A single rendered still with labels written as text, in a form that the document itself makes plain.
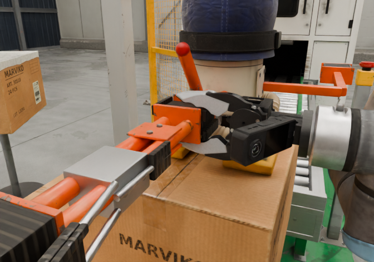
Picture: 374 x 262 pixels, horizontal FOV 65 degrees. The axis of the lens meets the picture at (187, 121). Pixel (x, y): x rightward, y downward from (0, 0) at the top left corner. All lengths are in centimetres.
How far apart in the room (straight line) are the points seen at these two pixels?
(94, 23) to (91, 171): 1294
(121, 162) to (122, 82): 185
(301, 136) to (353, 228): 16
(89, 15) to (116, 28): 1125
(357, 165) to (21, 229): 38
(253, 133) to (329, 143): 11
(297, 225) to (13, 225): 117
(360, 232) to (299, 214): 79
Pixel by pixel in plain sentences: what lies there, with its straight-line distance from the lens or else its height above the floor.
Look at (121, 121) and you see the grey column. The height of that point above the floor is 51.
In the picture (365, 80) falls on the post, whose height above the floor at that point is 96.
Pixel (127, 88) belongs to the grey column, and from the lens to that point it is 216.
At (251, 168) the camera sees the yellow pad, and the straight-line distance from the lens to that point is 60.
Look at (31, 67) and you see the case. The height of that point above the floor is 93.
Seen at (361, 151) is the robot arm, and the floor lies 108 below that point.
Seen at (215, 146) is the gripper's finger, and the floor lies 105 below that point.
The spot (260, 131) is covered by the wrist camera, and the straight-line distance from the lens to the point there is 38.
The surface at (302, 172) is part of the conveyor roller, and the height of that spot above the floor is 54.
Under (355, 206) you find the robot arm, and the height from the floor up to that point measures 98.
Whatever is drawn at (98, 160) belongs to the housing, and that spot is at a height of 109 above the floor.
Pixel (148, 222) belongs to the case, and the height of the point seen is 88.
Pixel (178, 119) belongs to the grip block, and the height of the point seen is 109.
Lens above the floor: 124
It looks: 19 degrees down
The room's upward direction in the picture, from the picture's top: straight up
